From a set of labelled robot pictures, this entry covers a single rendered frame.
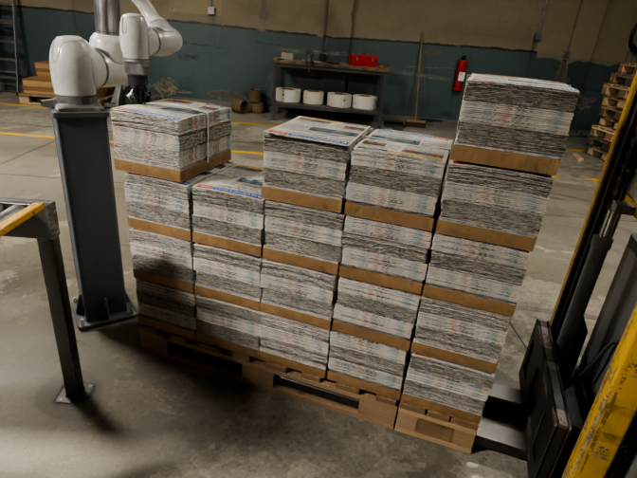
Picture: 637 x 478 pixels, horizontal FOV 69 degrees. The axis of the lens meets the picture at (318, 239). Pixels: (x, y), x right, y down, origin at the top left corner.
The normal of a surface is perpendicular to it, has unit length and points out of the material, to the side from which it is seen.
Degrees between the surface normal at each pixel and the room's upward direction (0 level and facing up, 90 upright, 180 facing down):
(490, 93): 90
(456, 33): 90
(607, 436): 90
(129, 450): 0
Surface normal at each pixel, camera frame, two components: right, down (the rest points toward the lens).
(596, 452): -0.32, 0.37
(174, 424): 0.08, -0.91
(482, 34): 0.00, 0.41
